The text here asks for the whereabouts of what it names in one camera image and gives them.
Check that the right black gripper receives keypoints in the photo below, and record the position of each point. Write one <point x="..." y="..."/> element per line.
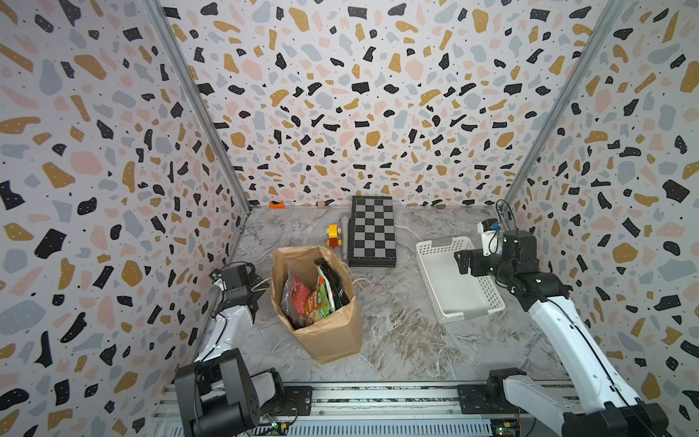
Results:
<point x="476" y="256"/>

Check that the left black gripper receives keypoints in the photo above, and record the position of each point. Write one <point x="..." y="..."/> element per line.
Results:
<point x="252" y="279"/>

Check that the clear red condiment packet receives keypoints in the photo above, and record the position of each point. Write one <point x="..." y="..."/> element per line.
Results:
<point x="294" y="296"/>

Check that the green soup packet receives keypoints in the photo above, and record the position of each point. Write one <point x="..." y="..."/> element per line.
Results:
<point x="319" y="303"/>

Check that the red black white sauce packet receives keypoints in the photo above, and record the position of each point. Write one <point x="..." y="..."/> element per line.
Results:
<point x="337" y="296"/>

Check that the large white yellow snack packet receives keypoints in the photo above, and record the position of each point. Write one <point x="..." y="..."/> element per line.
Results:
<point x="306" y="306"/>

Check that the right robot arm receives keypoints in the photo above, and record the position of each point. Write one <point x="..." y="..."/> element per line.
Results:
<point x="609" y="406"/>

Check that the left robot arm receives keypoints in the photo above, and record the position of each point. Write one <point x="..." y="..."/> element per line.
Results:
<point x="217" y="396"/>

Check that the white perforated plastic basket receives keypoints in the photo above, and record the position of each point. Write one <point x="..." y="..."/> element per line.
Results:
<point x="455" y="297"/>

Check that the yellow red toy block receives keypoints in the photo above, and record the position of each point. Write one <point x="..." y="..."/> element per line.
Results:
<point x="334" y="236"/>

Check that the black white chessboard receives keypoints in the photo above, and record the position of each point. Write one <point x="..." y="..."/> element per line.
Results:
<point x="372" y="233"/>

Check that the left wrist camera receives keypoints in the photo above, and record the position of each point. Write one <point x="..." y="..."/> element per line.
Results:
<point x="218" y="280"/>

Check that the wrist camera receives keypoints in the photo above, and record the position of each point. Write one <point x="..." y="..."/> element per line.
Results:
<point x="490" y="232"/>
<point x="218" y="280"/>

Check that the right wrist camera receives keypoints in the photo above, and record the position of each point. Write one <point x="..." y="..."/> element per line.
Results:
<point x="490" y="232"/>

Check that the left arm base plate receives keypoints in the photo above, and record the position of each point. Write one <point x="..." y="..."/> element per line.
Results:
<point x="292" y="401"/>

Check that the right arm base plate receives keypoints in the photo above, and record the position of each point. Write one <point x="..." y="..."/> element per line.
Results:
<point x="473" y="399"/>

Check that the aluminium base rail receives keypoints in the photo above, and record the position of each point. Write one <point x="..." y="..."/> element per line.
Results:
<point x="403" y="409"/>

